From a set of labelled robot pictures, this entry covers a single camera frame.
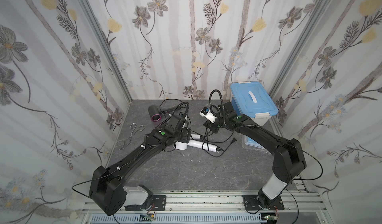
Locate white hair dryer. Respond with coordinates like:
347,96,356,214
174,134,223,152

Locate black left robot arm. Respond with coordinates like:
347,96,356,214
89,114,188,216

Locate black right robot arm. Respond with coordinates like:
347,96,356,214
200,102,306,210

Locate dark grey pink hair dryer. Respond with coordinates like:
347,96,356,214
148,105,175,122

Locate bag of blue face masks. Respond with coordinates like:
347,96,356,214
242,136,267,151

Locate blue lid storage box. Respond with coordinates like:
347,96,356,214
230,81,279,126

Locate metal tongs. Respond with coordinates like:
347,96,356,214
119,123,145,150

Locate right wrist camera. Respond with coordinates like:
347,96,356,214
200,107,217,124

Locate aluminium mounting rail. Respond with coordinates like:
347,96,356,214
79,190,333,224

